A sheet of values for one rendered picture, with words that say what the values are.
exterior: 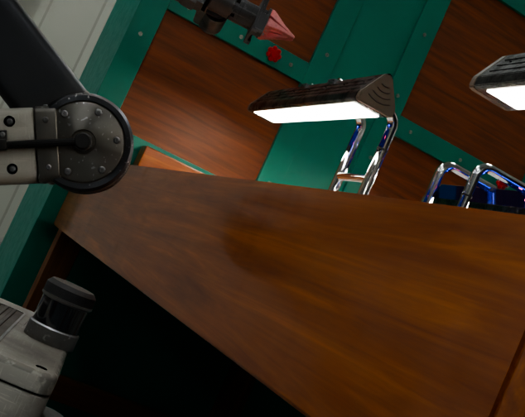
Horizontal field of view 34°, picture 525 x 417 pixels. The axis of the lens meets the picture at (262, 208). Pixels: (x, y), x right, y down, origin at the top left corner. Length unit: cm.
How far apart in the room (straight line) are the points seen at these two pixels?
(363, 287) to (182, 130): 166
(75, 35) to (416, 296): 359
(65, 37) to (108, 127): 301
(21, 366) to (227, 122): 146
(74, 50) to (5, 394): 322
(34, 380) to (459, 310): 55
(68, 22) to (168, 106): 189
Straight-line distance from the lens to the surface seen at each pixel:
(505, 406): 50
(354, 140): 200
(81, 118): 112
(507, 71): 123
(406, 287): 62
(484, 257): 56
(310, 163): 242
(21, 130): 112
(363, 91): 160
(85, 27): 412
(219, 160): 232
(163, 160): 221
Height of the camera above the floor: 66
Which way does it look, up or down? 5 degrees up
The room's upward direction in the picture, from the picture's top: 24 degrees clockwise
